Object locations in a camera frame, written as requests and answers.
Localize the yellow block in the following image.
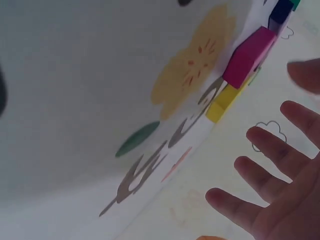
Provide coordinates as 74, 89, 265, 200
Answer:
205, 76, 252, 124

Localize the person's right hand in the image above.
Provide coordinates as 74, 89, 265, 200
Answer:
205, 58, 320, 240

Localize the magenta block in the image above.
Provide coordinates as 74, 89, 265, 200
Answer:
222, 25, 278, 90

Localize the orange rounded object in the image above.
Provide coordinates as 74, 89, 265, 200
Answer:
195, 235, 229, 240

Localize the dark blue block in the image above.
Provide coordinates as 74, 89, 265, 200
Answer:
268, 0, 295, 36

